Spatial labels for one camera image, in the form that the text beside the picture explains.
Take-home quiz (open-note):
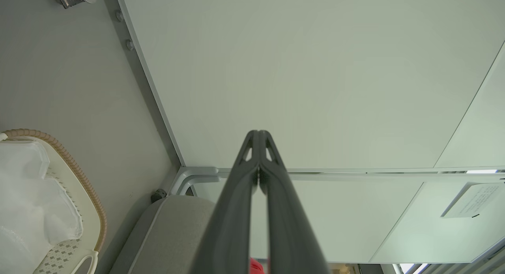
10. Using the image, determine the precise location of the curved grey partition foot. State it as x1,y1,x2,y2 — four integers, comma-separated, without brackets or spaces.
169,166,220,196

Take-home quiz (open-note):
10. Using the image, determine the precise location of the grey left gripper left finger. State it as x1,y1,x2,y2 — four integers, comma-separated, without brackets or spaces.
189,130,260,274

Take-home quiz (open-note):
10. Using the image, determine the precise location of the red and white jersey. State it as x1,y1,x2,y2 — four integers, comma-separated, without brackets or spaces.
249,257,266,274

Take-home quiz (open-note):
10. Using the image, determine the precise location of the grey partition base rail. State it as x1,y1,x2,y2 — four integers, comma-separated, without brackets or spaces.
101,0,186,168
217,165,505,184

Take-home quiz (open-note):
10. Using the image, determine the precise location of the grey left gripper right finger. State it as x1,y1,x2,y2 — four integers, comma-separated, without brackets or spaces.
259,130,330,274

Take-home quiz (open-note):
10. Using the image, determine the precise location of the white paper wall label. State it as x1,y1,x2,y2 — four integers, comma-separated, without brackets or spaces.
441,182,505,219

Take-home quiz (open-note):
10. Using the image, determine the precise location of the grey fabric sofa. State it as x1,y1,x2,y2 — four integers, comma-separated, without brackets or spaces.
108,195,222,274

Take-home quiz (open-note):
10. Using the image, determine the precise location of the white laundry basket brown rim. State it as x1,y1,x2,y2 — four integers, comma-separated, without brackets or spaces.
0,129,108,274

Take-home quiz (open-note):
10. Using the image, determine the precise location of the white garment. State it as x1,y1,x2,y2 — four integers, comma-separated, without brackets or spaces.
0,141,84,274

